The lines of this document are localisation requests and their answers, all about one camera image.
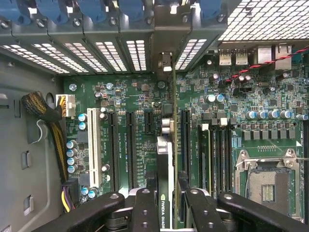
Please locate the green motherboard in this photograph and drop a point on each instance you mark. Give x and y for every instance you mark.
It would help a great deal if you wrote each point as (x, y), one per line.
(241, 96)

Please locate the open black PC case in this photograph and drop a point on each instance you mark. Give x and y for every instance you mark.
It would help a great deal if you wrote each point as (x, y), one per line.
(24, 145)

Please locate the blue card retainer clip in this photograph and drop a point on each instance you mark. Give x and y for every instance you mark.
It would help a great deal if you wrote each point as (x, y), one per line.
(14, 12)
(210, 9)
(54, 10)
(131, 9)
(94, 9)

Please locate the white PCI slot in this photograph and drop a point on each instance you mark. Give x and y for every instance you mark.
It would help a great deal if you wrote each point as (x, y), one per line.
(94, 145)

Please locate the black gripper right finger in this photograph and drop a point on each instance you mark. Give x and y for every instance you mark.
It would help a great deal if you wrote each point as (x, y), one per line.
(198, 212)

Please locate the CPU socket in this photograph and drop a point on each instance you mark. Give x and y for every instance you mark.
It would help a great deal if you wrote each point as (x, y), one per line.
(265, 188)

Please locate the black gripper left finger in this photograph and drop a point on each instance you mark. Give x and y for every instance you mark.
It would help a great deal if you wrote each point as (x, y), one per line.
(144, 212)

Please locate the black expansion slot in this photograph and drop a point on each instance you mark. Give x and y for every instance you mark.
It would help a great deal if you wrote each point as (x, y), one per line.
(148, 122)
(113, 149)
(186, 145)
(131, 149)

